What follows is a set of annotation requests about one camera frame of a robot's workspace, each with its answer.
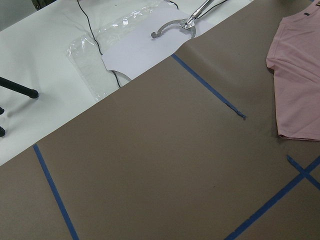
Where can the black tripod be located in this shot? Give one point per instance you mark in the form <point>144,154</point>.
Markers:
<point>18,101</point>

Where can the pink Snoopy t-shirt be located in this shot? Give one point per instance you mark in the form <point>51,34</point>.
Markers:
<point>294,57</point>

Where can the clear plastic bag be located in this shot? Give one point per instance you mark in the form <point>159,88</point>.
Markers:
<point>85,52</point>

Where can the white paper sheet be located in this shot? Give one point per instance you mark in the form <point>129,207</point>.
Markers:
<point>137,51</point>

